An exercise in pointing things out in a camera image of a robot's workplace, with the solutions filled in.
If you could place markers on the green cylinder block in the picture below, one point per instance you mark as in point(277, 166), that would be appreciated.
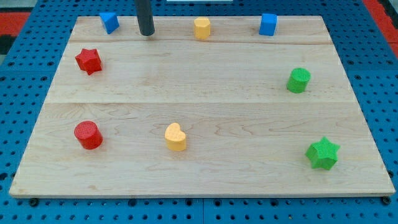
point(298, 80)

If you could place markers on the yellow heart block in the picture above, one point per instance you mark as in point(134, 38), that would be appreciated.
point(175, 138)

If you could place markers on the light wooden board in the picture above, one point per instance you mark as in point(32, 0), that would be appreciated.
point(247, 134)

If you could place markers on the yellow hexagon block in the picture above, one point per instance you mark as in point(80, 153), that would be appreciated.
point(202, 28)

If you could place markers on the red cylinder block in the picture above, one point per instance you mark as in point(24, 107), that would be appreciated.
point(88, 135)

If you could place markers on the blue cube block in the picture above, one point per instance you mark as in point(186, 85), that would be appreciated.
point(268, 24)

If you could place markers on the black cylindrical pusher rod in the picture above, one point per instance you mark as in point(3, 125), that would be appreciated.
point(144, 17)

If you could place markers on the red star block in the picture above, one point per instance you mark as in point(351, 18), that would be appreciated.
point(89, 61)

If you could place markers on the blue triangle block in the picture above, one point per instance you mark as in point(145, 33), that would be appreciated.
point(110, 21)

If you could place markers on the green star block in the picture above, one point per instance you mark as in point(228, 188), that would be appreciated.
point(323, 154)

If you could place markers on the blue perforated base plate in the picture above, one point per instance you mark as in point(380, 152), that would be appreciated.
point(30, 65)

